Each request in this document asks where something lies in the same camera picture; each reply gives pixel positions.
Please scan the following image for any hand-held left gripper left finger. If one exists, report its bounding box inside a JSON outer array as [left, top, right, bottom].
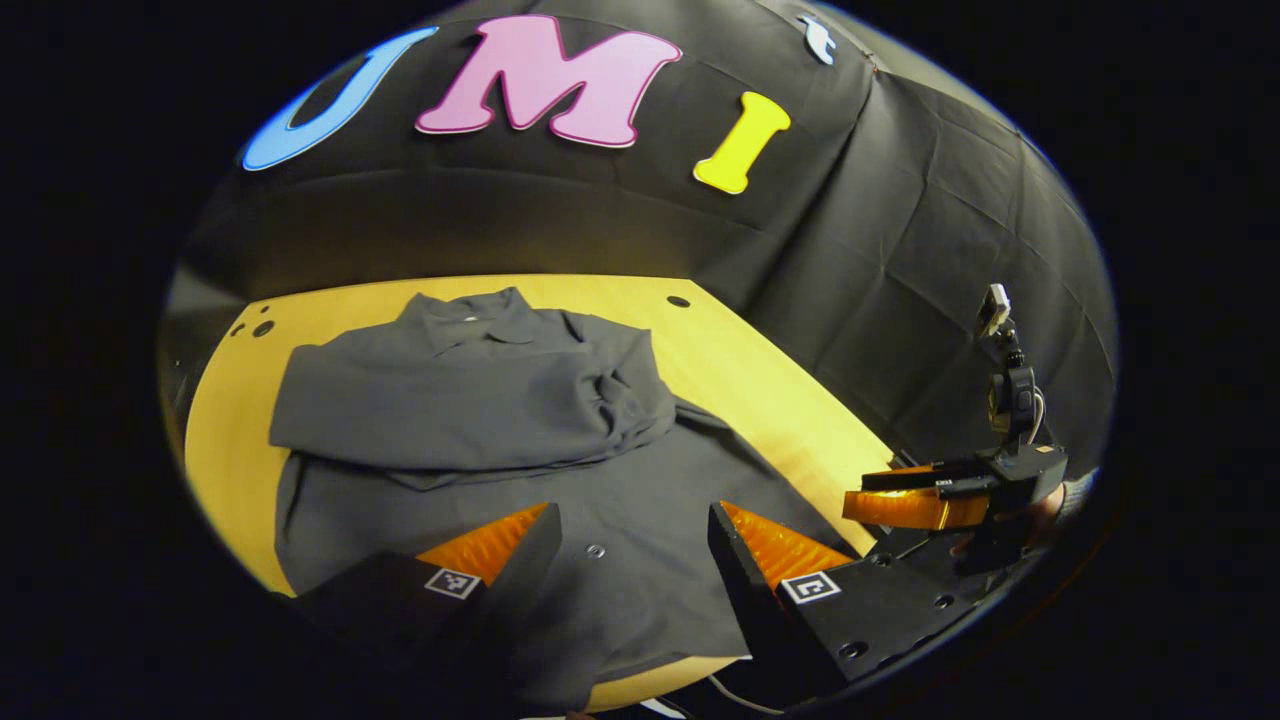
[[285, 502, 564, 706]]

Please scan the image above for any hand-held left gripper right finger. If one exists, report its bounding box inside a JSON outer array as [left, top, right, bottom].
[[707, 499, 1006, 703]]

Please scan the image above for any grey collared shirt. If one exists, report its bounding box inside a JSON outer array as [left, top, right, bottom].
[[268, 288, 861, 713]]

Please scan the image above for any black backdrop cloth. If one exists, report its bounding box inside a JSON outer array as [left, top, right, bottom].
[[160, 0, 1119, 481]]

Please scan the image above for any white cable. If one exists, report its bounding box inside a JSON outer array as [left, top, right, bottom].
[[705, 674, 786, 717]]

